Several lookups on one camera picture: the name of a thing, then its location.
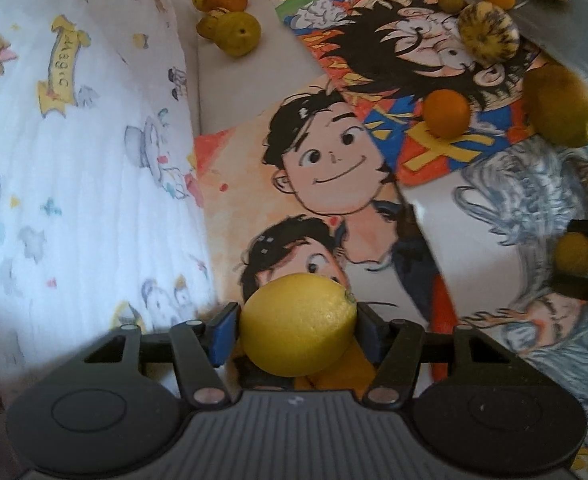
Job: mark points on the white cartoon printed blanket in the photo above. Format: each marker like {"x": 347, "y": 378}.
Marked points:
{"x": 74, "y": 185}

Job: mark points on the striped yellow melon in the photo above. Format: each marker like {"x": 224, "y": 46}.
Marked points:
{"x": 489, "y": 32}

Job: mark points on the grey winged figure poster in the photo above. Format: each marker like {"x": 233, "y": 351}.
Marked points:
{"x": 514, "y": 185}

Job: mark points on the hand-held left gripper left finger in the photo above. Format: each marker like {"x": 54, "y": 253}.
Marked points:
{"x": 224, "y": 334}

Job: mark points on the orange kumquat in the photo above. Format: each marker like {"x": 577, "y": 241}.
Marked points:
{"x": 446, "y": 112}

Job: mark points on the grey metal tray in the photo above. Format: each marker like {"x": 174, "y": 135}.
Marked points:
{"x": 569, "y": 35}

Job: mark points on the green pear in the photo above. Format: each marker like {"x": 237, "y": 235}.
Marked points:
{"x": 559, "y": 105}

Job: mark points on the small yellow-brown fruit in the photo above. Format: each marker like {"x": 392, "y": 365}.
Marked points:
{"x": 206, "y": 27}

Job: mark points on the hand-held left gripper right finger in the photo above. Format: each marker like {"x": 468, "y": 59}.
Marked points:
{"x": 369, "y": 340}

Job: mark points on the smiling boys poster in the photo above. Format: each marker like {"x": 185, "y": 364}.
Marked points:
{"x": 334, "y": 170}

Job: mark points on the yellow-green pear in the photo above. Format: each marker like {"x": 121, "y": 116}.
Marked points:
{"x": 239, "y": 35}

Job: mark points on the small yellow-green fruit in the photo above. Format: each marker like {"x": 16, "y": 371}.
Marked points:
{"x": 574, "y": 255}

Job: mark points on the small olive-brown fruit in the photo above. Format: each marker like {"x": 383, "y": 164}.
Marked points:
{"x": 450, "y": 1}

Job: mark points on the yellow lemon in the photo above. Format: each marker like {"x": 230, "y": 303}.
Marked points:
{"x": 299, "y": 325}

